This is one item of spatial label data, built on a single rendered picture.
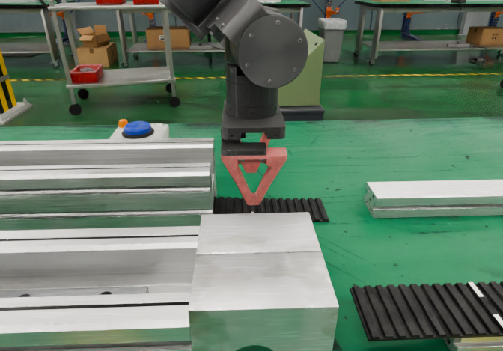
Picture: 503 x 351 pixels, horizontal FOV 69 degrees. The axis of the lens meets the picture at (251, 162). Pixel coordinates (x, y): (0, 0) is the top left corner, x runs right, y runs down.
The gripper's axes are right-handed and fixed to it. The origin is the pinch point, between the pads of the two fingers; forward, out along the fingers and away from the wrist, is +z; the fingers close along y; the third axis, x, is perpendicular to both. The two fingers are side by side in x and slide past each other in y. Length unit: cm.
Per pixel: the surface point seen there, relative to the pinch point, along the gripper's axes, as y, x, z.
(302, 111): -41.4, 13.3, 5.4
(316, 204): -1.1, 8.6, 4.4
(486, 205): 1.2, 29.8, 3.4
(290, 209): 0.2, 4.9, 4.1
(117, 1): -288, -99, -5
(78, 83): -269, -136, 57
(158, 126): -15.5, -14.3, -1.4
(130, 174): 4.8, -13.1, -3.9
